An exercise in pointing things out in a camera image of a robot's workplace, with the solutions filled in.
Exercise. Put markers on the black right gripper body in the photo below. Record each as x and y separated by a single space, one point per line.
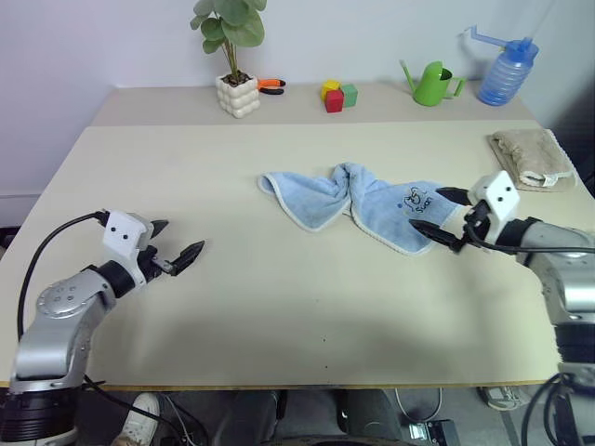
476 223

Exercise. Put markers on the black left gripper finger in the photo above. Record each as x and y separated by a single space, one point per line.
190 254
159 228

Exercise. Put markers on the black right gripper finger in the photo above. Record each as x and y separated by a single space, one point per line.
455 195
439 233

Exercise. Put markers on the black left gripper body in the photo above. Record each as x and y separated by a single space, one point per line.
151 265

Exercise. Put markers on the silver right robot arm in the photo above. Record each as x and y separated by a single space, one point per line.
558 260

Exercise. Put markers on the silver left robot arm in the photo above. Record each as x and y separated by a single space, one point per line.
56 302

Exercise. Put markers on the beige cloth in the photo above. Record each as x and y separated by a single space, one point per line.
530 153

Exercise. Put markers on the light blue printed towel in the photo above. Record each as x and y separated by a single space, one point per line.
316 200

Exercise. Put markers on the green watering can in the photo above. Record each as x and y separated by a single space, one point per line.
430 86

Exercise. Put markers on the blue plastic spray bottle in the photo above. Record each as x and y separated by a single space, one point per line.
504 74

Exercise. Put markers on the green toy block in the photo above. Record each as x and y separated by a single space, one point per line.
351 95

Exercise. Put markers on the red toy block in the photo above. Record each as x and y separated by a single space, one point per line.
334 102

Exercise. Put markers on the white bubble plant pot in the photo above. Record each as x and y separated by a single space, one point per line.
238 97

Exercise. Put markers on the white sneaker with dark specks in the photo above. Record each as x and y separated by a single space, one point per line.
139 418

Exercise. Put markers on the yellow toy block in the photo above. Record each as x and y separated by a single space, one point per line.
330 86

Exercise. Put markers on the white grey sneaker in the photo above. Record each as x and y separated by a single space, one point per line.
504 397

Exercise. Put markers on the orange black pliers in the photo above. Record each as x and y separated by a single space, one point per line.
272 85

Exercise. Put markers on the black box under table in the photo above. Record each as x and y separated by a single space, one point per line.
434 432

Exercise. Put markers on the green leafy plant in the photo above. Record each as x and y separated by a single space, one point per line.
232 23

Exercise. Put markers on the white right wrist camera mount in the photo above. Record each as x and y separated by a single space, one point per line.
499 195

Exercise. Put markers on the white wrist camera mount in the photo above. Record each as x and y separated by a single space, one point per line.
499 195
122 232

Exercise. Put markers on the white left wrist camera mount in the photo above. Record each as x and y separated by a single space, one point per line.
122 232

